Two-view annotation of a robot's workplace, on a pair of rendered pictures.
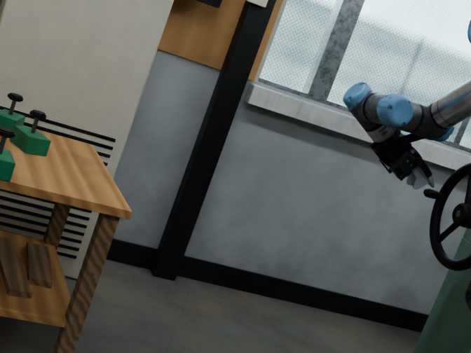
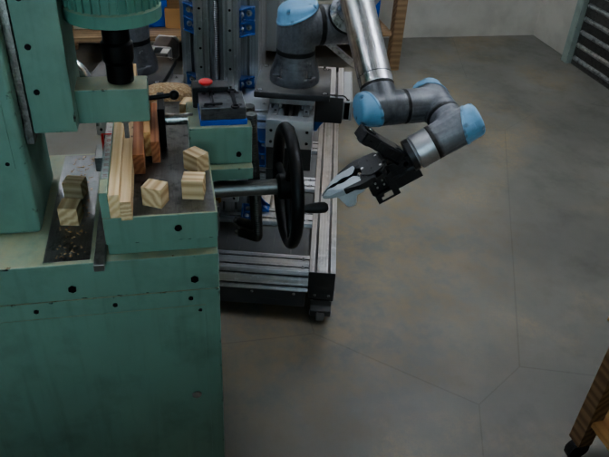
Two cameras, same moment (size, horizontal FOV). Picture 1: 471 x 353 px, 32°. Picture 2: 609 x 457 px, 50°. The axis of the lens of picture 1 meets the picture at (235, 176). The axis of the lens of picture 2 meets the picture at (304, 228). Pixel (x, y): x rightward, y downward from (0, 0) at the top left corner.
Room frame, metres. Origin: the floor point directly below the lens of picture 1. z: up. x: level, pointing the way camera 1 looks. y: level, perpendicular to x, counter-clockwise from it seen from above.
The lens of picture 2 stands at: (3.37, -0.40, 1.58)
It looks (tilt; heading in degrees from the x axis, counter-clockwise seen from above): 35 degrees down; 187
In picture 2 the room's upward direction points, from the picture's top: 4 degrees clockwise
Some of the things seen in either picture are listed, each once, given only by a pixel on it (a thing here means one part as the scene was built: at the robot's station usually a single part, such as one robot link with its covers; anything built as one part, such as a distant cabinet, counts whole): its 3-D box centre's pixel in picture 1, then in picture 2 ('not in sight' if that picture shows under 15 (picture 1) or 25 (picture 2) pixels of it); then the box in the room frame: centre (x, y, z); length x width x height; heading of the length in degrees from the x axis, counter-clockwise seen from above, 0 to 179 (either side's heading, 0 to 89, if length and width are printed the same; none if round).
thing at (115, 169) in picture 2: not in sight; (120, 131); (2.17, -0.96, 0.92); 0.60 x 0.02 x 0.05; 20
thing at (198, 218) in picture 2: not in sight; (180, 150); (2.13, -0.84, 0.87); 0.61 x 0.30 x 0.06; 20
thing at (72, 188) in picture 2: not in sight; (74, 187); (2.25, -1.04, 0.82); 0.04 x 0.04 x 0.04; 6
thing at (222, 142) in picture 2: not in sight; (218, 131); (2.10, -0.76, 0.91); 0.15 x 0.14 x 0.09; 20
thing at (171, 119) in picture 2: not in sight; (175, 119); (2.13, -0.85, 0.95); 0.09 x 0.07 x 0.09; 20
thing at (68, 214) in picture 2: not in sight; (70, 211); (2.35, -1.01, 0.82); 0.04 x 0.04 x 0.04; 11
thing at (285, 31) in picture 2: not in sight; (299, 24); (1.51, -0.68, 0.98); 0.13 x 0.12 x 0.14; 116
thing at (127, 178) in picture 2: not in sight; (130, 128); (2.14, -0.95, 0.92); 0.67 x 0.02 x 0.04; 20
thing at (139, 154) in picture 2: not in sight; (139, 140); (2.20, -0.91, 0.92); 0.21 x 0.02 x 0.04; 20
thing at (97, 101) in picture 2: not in sight; (113, 102); (2.24, -0.93, 1.03); 0.14 x 0.07 x 0.09; 110
